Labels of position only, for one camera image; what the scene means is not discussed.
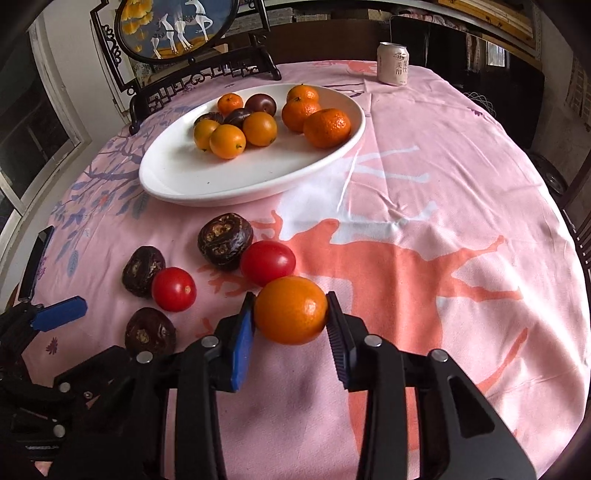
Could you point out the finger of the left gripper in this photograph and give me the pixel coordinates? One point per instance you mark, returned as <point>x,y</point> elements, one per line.
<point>92,376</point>
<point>47,318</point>

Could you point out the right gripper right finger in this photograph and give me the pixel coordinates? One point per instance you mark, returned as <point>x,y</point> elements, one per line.
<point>461,435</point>

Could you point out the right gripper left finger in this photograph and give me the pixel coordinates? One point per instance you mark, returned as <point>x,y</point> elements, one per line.
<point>122,435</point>

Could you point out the small orange kumquat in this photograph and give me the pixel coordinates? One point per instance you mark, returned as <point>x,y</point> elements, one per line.
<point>227,142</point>

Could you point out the dark water chestnut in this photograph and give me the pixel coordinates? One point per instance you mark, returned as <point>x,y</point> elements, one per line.
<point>150,330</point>
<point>140,270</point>
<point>237,117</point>
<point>213,116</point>
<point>224,239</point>

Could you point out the orange kumquat mid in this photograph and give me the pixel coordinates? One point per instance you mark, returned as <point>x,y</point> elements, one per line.
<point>260,129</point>

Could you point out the dark purple plum tomato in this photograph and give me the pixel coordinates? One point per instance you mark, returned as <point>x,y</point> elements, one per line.
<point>261,102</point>

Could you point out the large mandarin front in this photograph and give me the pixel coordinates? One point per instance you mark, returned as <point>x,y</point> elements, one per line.
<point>296,111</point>

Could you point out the large mandarin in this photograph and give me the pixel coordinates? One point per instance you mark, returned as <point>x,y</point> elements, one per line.
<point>327,128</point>
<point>296,111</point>

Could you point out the large mandarin back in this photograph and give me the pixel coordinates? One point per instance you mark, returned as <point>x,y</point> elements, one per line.
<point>327,128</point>

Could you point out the black phone on table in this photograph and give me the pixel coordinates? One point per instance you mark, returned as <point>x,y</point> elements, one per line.
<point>33,266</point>

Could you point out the red cherry tomato centre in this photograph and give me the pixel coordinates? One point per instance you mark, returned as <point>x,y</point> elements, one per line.
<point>173,289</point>

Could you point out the red cherry tomato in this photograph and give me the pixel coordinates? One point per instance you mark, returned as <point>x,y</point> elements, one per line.
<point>266,261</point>
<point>173,289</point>

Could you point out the pink printed tablecloth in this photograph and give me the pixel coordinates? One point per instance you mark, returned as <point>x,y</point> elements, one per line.
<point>436,229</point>

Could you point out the red cherry tomato back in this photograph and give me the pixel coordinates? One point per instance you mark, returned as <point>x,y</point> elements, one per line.
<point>266,261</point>

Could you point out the small mandarin on plate left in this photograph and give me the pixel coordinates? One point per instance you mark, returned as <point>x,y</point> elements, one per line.
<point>228,103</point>

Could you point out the small mandarin on plate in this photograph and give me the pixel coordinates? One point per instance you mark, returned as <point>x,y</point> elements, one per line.
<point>228,103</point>
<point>303,92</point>

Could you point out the round painted screen stand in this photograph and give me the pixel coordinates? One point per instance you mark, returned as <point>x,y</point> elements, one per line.
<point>157,49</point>

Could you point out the small mandarin on plate right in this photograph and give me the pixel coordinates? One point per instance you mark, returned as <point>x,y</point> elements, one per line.
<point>303,92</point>

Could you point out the white drink can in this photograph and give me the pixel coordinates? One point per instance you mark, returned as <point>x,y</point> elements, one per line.
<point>393,64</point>

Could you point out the window frame left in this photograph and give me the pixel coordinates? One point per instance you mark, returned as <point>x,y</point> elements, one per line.
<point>40,133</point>

